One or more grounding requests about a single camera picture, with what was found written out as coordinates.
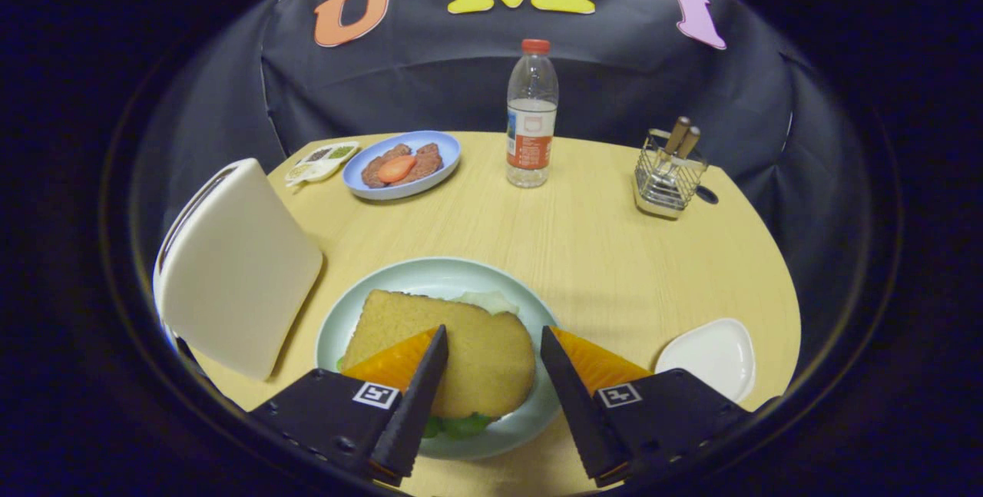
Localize brown meat patty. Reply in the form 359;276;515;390
361;144;412;189
399;143;444;184

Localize green lettuce leaf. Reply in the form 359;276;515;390
419;290;521;440

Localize red tomato slice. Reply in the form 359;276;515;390
376;154;418;184

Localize clear plastic water bottle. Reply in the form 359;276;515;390
506;38;560;189

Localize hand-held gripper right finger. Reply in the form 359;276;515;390
540;325;783;489

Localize small white dish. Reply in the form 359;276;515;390
654;318;756;403

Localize golden toast slice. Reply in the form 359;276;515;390
340;289;537;419

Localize black backdrop cloth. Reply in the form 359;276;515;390
131;0;899;375

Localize blue round plate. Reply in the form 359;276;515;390
343;131;462;200

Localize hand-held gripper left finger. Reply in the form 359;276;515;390
247;324;450;487

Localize metal wire cutlery holder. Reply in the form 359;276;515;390
634;127;710;220

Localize white seasoning tray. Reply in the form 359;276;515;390
285;141;360;187

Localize white toaster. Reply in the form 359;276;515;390
152;157;325;383

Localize pale green round plate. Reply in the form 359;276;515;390
316;257;565;461

